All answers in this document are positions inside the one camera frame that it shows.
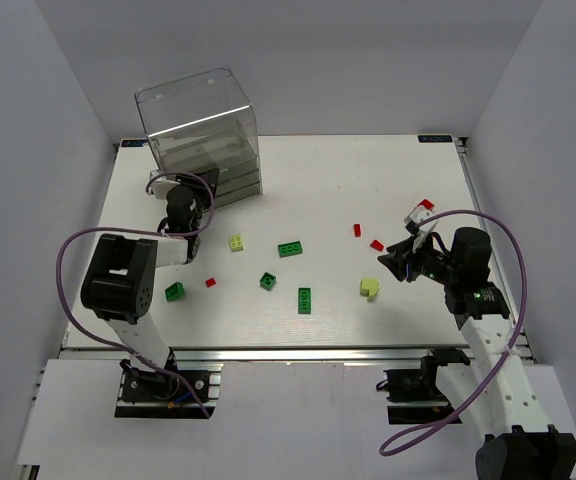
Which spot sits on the green long lego brick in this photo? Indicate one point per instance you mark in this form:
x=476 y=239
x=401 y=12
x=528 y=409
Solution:
x=304 y=300
x=290 y=249

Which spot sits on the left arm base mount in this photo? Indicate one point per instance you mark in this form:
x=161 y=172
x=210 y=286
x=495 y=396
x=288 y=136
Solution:
x=147 y=394

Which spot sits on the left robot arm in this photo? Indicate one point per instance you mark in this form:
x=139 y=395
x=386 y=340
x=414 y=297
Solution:
x=118 y=286

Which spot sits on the large red lego brick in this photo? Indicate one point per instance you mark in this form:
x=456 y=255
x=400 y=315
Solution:
x=427 y=204

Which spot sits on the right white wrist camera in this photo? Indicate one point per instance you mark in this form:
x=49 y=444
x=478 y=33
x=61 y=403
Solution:
x=413 y=221

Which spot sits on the yellow square lego brick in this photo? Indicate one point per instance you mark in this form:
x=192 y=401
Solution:
x=236 y=243

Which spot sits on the green square lego brick left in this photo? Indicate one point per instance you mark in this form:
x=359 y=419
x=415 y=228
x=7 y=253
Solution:
x=174 y=292

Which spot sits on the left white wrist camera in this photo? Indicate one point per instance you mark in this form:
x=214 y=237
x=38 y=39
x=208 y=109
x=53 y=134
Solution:
x=158 y=186

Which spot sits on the green long lego brick front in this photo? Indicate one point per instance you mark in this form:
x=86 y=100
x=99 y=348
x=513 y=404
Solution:
x=304 y=300

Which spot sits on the small red lego flat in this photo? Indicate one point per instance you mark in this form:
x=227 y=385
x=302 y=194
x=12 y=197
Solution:
x=375 y=244

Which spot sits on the green small lego brick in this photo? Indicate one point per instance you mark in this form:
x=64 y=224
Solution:
x=267 y=281

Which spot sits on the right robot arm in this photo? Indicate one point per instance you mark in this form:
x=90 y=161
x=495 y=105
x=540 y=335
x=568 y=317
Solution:
x=491 y=394

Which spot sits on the yellow lego brick right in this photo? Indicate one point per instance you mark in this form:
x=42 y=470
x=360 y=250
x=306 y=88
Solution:
x=369 y=288

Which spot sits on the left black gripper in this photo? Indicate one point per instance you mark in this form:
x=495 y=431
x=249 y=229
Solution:
x=200 y=183

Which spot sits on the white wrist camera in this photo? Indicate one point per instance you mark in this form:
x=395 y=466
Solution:
x=158 y=186
x=413 y=221

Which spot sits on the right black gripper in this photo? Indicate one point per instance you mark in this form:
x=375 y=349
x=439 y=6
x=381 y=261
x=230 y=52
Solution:
x=407 y=260

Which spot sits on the clear plastic drawer container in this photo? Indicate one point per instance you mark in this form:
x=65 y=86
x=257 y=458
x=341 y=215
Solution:
x=204 y=124

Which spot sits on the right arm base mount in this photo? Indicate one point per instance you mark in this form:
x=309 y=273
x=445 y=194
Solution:
x=412 y=395

